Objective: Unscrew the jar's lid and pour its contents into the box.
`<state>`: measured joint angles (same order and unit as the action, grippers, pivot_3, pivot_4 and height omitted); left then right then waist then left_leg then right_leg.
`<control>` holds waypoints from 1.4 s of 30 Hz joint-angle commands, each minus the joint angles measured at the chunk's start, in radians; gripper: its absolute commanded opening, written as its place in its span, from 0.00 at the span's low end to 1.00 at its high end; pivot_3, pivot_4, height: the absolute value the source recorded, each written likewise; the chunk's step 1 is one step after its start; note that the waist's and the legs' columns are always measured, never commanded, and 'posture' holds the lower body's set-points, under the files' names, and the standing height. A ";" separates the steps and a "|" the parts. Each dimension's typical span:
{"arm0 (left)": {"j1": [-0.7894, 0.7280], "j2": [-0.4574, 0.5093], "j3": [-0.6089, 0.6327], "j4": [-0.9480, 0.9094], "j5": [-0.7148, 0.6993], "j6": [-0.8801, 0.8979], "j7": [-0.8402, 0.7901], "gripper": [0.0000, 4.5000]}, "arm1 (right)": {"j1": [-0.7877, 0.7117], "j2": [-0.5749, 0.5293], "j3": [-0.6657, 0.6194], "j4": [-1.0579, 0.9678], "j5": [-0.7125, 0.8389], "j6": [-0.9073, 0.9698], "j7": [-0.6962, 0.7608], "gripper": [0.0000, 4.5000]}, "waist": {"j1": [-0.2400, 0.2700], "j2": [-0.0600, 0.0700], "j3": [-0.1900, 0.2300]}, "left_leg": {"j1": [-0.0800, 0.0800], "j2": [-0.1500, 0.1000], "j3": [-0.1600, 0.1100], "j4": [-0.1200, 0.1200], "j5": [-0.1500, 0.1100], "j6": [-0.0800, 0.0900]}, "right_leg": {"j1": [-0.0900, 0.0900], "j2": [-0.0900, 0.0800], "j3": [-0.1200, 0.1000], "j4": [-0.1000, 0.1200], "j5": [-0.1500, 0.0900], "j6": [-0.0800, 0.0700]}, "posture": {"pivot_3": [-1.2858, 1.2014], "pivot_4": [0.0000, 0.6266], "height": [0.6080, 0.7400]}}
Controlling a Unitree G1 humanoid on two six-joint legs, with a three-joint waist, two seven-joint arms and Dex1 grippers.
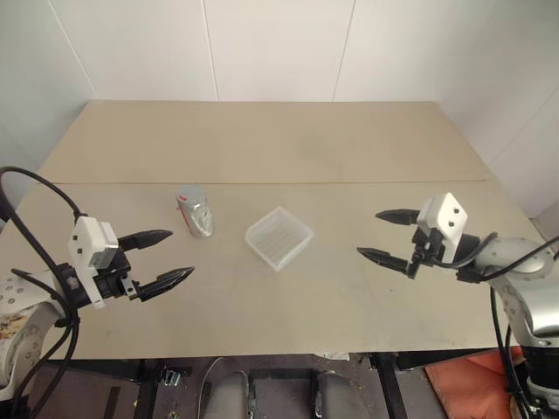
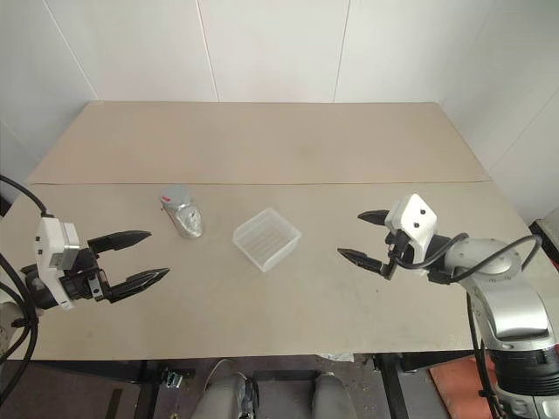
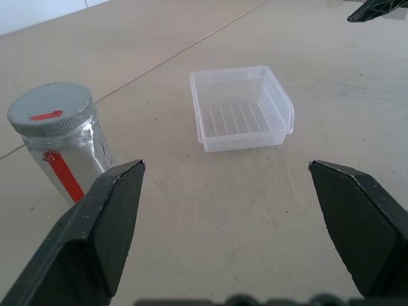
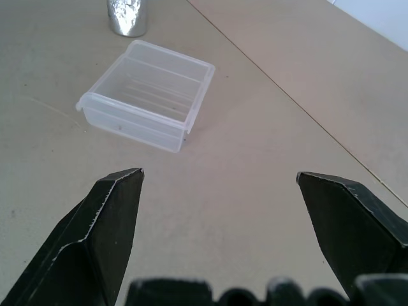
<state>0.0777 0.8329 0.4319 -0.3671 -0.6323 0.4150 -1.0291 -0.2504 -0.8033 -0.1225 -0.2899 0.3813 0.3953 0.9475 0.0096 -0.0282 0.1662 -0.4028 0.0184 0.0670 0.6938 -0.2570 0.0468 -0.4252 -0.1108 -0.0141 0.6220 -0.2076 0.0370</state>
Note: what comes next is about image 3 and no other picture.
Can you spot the grey ribbed plastic jar lid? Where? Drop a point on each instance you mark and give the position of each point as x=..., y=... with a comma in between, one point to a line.
x=48, y=110

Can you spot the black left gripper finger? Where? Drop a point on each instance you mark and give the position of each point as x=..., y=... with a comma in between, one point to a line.
x=360, y=223
x=374, y=9
x=89, y=236

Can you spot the silver jar with grey lid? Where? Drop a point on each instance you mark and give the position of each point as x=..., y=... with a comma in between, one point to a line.
x=78, y=159

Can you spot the clear plastic tray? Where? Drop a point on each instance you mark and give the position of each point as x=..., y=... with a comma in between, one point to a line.
x=240, y=106

